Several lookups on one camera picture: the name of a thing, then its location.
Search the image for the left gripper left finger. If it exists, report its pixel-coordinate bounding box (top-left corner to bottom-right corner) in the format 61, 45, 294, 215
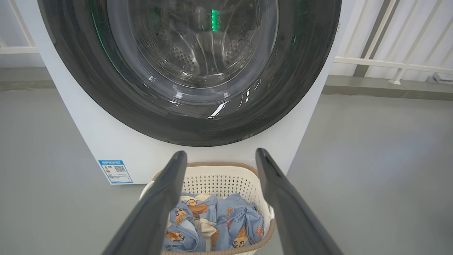
102, 151, 187, 255

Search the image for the blue cartoon print garment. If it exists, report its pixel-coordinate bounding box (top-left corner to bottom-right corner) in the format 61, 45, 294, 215
164, 193, 219, 253
211, 194, 265, 251

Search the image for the white metal railing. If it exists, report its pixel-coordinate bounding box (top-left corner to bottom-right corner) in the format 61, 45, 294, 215
329, 0, 453, 85
0, 0, 39, 54

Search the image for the cream perforated laundry basket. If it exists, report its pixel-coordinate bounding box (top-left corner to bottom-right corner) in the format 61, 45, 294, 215
139, 162, 276, 255

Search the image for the steel washer drum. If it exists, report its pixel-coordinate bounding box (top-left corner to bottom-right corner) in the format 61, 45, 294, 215
134, 0, 264, 81

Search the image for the grey metal floor bracket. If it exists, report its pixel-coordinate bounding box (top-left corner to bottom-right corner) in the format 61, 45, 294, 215
426, 73, 453, 84

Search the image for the white front-load washing machine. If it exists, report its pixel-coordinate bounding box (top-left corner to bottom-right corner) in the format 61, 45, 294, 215
35, 0, 356, 185

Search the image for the grey steel post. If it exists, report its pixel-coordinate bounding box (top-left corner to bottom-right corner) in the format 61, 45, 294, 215
353, 0, 400, 78

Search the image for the blue energy label sticker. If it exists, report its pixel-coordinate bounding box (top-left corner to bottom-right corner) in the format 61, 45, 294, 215
98, 160, 133, 185

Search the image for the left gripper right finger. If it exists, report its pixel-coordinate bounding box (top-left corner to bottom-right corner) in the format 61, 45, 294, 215
256, 148, 344, 255

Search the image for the black round glass door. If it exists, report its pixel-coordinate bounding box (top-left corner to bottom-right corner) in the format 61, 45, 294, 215
37, 0, 342, 147

